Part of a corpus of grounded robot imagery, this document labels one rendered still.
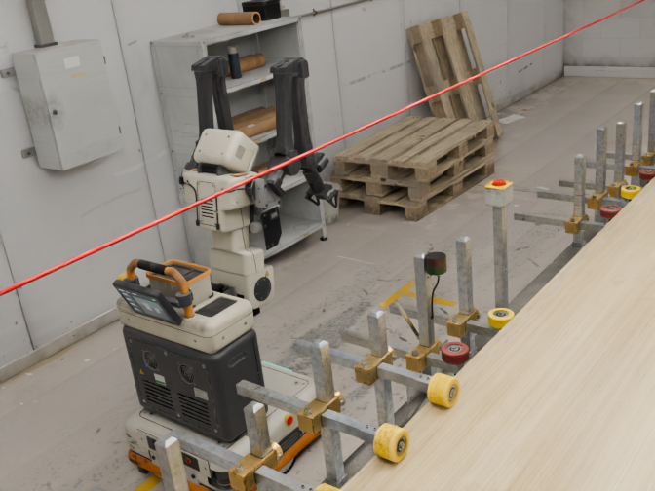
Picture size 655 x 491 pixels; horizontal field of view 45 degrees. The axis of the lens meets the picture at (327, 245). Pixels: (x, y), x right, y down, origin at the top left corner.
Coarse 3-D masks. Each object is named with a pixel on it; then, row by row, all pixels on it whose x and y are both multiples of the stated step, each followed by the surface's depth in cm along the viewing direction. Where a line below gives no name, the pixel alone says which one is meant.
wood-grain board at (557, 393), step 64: (640, 192) 330; (576, 256) 279; (640, 256) 274; (512, 320) 242; (576, 320) 238; (640, 320) 234; (512, 384) 210; (576, 384) 207; (640, 384) 204; (448, 448) 188; (512, 448) 186; (576, 448) 183; (640, 448) 181
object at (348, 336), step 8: (344, 336) 254; (352, 336) 252; (360, 336) 251; (368, 336) 250; (360, 344) 251; (368, 344) 248; (392, 344) 244; (400, 344) 244; (400, 352) 241; (432, 360) 235; (440, 360) 233; (440, 368) 234; (448, 368) 231; (456, 368) 230
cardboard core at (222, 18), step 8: (224, 16) 490; (232, 16) 486; (240, 16) 482; (248, 16) 478; (256, 16) 482; (224, 24) 494; (232, 24) 490; (240, 24) 487; (248, 24) 483; (256, 24) 481
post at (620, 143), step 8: (616, 128) 356; (624, 128) 355; (616, 136) 358; (624, 136) 357; (616, 144) 359; (624, 144) 359; (616, 152) 360; (624, 152) 360; (616, 160) 362; (624, 160) 362; (616, 168) 363; (624, 168) 364; (616, 176) 365
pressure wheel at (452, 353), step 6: (450, 342) 233; (456, 342) 232; (444, 348) 230; (450, 348) 230; (456, 348) 229; (462, 348) 229; (468, 348) 229; (444, 354) 227; (450, 354) 226; (456, 354) 226; (462, 354) 226; (468, 354) 228; (444, 360) 228; (450, 360) 227; (456, 360) 226; (462, 360) 227
